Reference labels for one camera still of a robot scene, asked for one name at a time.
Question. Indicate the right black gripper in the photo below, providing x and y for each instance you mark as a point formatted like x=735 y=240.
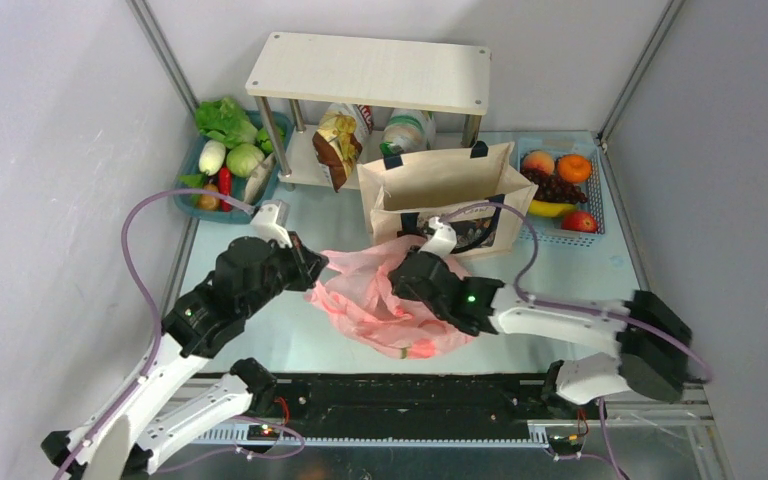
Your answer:
x=405 y=278

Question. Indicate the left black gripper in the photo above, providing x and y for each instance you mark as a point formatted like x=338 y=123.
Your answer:
x=304 y=263

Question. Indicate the pink plastic grocery bag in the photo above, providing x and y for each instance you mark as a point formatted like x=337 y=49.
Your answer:
x=359 y=303

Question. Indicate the beige canvas tote bag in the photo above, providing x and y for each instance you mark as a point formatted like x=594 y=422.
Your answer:
x=475 y=190

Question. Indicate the yellow banana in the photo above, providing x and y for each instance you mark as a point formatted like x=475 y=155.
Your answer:
x=546 y=209

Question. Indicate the dark red grape bunch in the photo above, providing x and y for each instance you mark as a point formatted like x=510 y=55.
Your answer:
x=553 y=189

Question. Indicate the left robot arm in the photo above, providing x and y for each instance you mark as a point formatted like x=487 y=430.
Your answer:
x=250 y=273

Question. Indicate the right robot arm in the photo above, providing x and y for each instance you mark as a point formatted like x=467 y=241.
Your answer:
x=639 y=345

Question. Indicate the silver grey fish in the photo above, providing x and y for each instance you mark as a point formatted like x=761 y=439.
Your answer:
x=258 y=180

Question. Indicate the brown potato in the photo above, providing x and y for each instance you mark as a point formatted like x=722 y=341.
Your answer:
x=208 y=202

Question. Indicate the light blue fruit basket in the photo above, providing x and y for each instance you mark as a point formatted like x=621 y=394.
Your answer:
x=558 y=144

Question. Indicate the red chili pepper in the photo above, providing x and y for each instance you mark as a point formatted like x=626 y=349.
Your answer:
x=225 y=183

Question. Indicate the round green cabbage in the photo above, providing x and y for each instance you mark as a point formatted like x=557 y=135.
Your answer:
x=243 y=159

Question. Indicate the brown chips bag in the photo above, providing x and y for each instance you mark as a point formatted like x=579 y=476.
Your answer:
x=339 y=140

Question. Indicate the green bell pepper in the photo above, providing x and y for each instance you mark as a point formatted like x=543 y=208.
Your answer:
x=264 y=142

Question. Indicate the white radish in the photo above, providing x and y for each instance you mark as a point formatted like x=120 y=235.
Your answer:
x=212 y=157

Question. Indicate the red apple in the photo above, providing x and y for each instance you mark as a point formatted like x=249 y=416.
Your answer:
x=580 y=221

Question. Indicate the peach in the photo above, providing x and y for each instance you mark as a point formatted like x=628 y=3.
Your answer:
x=538 y=160

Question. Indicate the green leafy lettuce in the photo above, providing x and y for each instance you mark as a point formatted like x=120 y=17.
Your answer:
x=225 y=121

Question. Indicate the orange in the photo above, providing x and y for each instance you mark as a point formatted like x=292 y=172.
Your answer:
x=574 y=168

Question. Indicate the green white snack bag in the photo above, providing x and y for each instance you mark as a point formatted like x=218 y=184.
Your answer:
x=408 y=131

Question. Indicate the white wooden two-tier shelf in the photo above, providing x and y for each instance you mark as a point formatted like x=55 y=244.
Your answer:
x=297 y=67

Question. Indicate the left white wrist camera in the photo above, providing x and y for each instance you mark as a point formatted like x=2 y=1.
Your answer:
x=269 y=222

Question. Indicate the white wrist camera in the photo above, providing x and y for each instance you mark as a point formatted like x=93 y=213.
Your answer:
x=443 y=240
x=269 y=222

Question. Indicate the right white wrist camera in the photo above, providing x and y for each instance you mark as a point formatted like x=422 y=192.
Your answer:
x=443 y=240

